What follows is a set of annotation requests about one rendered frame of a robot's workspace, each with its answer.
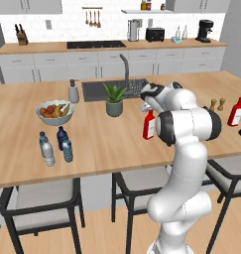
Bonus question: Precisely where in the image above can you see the silver kettle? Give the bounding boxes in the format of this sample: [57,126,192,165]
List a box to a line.
[126,18,143,43]

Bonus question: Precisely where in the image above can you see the red glass bottle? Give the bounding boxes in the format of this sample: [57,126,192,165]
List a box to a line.
[227,96,241,128]
[142,109,157,141]

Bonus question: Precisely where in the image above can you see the black toaster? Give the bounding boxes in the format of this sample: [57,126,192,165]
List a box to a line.
[145,26,166,44]

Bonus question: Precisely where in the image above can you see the grey soap dispenser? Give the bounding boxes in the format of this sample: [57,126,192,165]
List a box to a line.
[67,78,80,104]

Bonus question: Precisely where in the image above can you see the dark blue plastic bottle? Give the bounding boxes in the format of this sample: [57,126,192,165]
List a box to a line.
[56,125,68,152]

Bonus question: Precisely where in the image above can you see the grey lower cupboard run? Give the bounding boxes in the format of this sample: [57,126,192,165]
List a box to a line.
[0,46,227,84]

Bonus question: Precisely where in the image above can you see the green plant in pot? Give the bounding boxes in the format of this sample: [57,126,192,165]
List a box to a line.
[102,81,128,118]

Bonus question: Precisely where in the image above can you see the grey tap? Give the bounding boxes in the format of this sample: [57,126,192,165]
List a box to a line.
[119,53,131,90]

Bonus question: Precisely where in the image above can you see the wooden rail with hanging tools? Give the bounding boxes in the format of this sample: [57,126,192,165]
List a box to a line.
[80,6,103,29]

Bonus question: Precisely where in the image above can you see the grey upper cupboards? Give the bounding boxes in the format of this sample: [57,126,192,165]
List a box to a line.
[0,0,63,16]
[165,0,232,15]

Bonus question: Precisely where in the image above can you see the dark grey sink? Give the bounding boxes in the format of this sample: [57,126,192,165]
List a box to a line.
[80,77,152,103]

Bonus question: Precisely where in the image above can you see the black stool with grey seat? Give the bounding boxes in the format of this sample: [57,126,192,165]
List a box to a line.
[110,165,175,254]
[0,177,87,254]
[202,155,241,254]

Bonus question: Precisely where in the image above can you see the black hob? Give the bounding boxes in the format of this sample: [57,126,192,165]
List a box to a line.
[65,40,128,51]

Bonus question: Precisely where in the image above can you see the pale blue fruit bowl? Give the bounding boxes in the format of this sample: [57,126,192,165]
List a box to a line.
[35,99,76,127]

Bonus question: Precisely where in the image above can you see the blue-tinted clear plastic bottle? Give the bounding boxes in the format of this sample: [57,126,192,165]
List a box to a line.
[61,138,74,164]

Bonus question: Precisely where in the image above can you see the white wall shelf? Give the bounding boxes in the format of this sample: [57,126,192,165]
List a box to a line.
[120,8,175,15]

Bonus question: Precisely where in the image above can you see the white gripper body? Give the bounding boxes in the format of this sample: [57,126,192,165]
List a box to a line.
[139,100,156,114]

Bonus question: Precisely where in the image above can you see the wooden pepper mill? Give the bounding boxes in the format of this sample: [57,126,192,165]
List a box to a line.
[216,97,226,112]
[209,98,218,113]

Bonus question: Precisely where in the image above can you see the yellow banana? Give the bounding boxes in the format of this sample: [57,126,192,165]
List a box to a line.
[54,102,71,118]

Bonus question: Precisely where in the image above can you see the black coffee machine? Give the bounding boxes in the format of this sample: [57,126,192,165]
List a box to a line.
[194,19,215,44]

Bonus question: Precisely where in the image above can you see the wooden knife block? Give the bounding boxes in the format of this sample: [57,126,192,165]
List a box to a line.
[14,23,30,47]

